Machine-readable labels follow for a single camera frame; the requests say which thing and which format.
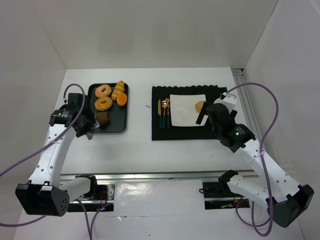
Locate small tan round bun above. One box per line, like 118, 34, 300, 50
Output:
195, 101, 204, 113

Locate metal tongs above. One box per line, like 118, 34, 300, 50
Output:
86, 131, 93, 141

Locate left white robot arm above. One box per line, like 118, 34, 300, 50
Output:
15, 93, 97, 217

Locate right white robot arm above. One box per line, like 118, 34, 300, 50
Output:
196, 102, 314, 228

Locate brown chocolate bread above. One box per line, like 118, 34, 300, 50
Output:
95, 111, 109, 126

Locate long bread loaf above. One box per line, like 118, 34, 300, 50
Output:
111, 80, 125, 101

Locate white square plate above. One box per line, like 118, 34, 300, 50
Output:
170, 94, 208, 127

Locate lower glazed donut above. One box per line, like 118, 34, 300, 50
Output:
94, 96, 113, 112

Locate glazed donut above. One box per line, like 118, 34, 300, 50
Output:
94, 96, 113, 112
95, 84, 112, 98

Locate black baking tray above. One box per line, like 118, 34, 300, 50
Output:
87, 82, 129, 135

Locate upper glazed donut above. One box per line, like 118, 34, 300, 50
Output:
95, 84, 112, 98

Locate round orange bun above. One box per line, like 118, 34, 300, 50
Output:
116, 92, 128, 107

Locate black placemat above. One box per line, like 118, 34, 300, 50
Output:
151, 85, 227, 141

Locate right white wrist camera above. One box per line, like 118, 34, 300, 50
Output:
213, 92, 237, 112

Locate gold fork dark handle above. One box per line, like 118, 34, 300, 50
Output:
166, 98, 171, 128

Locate gold spoon dark handle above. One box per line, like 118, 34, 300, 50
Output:
161, 99, 169, 129

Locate aluminium rail right side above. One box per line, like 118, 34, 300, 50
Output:
231, 68, 263, 141

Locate aluminium rail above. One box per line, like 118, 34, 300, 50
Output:
59, 170, 256, 182
231, 68, 263, 141

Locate gold knife dark handle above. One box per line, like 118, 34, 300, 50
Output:
157, 99, 162, 129

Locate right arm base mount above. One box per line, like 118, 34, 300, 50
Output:
198, 182, 250, 210

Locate aluminium rail front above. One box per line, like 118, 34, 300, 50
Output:
59, 170, 256, 182

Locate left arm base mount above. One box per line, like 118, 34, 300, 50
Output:
78, 183, 115, 213

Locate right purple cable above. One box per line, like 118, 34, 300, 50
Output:
222, 82, 280, 237

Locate purple cable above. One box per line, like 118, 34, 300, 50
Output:
222, 82, 280, 237
0, 83, 106, 240

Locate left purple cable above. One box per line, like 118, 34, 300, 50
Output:
0, 83, 106, 240

